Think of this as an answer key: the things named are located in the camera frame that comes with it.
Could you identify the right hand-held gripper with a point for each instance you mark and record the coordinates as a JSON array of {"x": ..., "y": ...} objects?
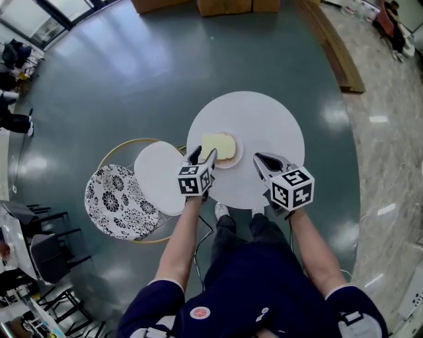
[{"x": 292, "y": 188}]

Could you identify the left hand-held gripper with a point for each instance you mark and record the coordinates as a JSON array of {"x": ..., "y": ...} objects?
[{"x": 195, "y": 181}]

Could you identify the pale slice of bread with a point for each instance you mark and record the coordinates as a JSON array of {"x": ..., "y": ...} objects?
[{"x": 221, "y": 145}]

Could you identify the white round plate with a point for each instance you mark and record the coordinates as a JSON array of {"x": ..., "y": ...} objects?
[{"x": 238, "y": 153}]

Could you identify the person's right forearm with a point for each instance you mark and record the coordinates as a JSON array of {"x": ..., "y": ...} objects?
[{"x": 317, "y": 251}]

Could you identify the person's left forearm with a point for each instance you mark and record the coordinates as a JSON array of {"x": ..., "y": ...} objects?
[{"x": 180, "y": 241}]

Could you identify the white round table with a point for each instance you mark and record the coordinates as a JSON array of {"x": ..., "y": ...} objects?
[{"x": 261, "y": 125}]

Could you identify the person's white right shoe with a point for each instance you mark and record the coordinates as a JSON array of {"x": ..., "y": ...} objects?
[{"x": 258, "y": 212}]

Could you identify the person's white shoe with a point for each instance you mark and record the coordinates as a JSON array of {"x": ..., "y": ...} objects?
[
  {"x": 258, "y": 212},
  {"x": 221, "y": 209}
]

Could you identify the person's white left shoe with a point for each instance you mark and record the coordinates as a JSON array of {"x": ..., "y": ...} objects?
[{"x": 221, "y": 209}]

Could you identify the person's black trousers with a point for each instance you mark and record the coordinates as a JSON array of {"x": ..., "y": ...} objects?
[{"x": 231, "y": 234}]

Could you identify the person's navy shirt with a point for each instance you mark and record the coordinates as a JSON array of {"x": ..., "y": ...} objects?
[{"x": 257, "y": 297}]

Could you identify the brown cardboard box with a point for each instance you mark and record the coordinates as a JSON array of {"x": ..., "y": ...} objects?
[
  {"x": 224, "y": 7},
  {"x": 266, "y": 5}
]

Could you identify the black chair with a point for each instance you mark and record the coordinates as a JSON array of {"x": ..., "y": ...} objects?
[
  {"x": 53, "y": 255},
  {"x": 46, "y": 216}
]

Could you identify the white box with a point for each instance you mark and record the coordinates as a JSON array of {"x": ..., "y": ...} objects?
[{"x": 413, "y": 297}]

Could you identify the grey cluttered table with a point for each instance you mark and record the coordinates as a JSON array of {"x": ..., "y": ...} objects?
[{"x": 13, "y": 231}]

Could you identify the black bag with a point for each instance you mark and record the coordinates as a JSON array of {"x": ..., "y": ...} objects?
[{"x": 16, "y": 53}]

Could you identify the gold frame floral cushion chair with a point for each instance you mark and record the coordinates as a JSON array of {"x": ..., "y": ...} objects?
[{"x": 119, "y": 201}]

